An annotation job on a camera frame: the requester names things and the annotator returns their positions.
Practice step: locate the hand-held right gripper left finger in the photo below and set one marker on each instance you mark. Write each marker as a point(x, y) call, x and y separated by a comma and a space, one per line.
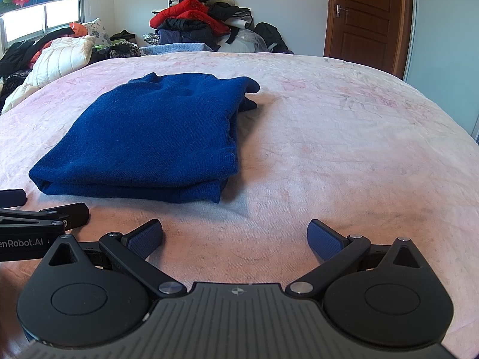
point(148, 240)

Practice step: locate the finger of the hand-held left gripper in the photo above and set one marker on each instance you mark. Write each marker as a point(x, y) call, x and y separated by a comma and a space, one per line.
point(75, 215)
point(13, 198)

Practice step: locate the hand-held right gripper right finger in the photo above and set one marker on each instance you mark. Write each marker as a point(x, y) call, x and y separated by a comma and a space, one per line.
point(323, 243)

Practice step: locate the blue beaded sweater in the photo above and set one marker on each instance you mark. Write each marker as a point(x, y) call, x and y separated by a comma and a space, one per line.
point(149, 138)

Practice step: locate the heap of black clothes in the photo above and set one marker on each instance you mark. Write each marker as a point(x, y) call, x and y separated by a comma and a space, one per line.
point(17, 52)

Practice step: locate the pile of mixed clothes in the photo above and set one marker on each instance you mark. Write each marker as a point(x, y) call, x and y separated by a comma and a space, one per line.
point(194, 26)

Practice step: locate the leopard print cloth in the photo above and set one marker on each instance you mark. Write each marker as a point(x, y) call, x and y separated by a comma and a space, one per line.
point(121, 51)

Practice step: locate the floral pillow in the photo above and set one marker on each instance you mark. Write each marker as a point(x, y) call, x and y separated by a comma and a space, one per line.
point(98, 31)

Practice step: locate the black and green bag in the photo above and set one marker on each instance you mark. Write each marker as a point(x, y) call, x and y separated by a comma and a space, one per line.
point(123, 36)

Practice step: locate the window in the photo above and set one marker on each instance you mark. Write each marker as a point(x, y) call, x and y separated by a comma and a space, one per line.
point(56, 17)

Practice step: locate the light blue blanket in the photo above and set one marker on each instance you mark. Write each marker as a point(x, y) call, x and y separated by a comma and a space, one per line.
point(176, 48)

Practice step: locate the clear plastic bag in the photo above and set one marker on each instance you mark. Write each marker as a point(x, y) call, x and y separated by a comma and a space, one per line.
point(245, 43)

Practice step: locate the brown wooden door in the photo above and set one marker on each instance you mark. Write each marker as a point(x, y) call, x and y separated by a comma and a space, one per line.
point(368, 26)

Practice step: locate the red jacket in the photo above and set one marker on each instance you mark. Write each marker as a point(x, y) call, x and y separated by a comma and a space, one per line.
point(179, 11)

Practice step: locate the pale wardrobe with flower border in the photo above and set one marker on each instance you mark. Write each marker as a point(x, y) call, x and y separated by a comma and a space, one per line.
point(445, 37)

